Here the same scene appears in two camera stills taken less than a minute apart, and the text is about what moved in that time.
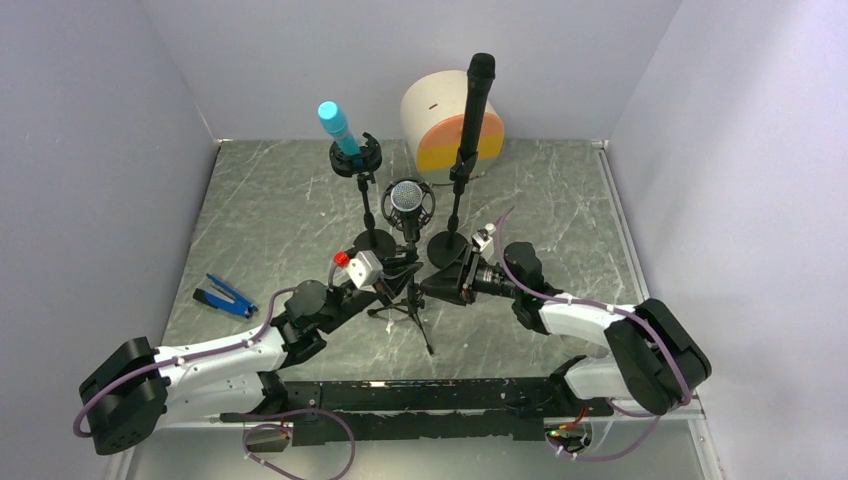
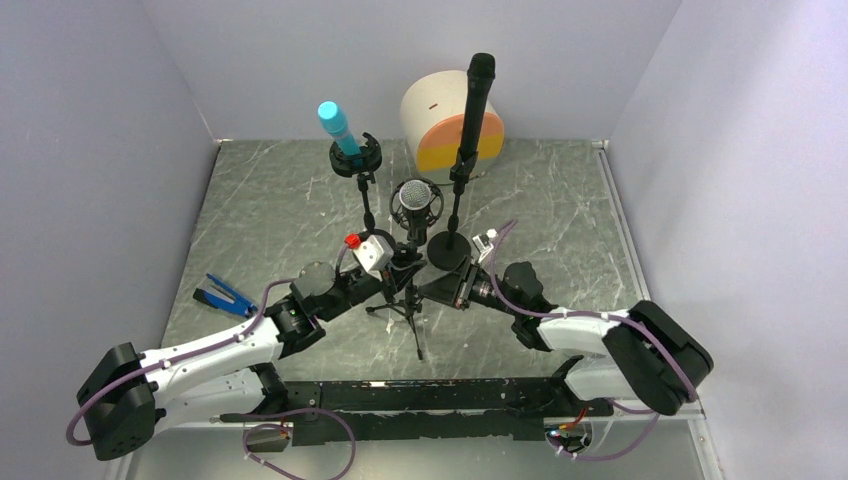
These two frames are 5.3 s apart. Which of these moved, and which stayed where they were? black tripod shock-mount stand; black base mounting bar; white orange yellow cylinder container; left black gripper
Moved: black tripod shock-mount stand
Stayed: white orange yellow cylinder container; left black gripper; black base mounting bar
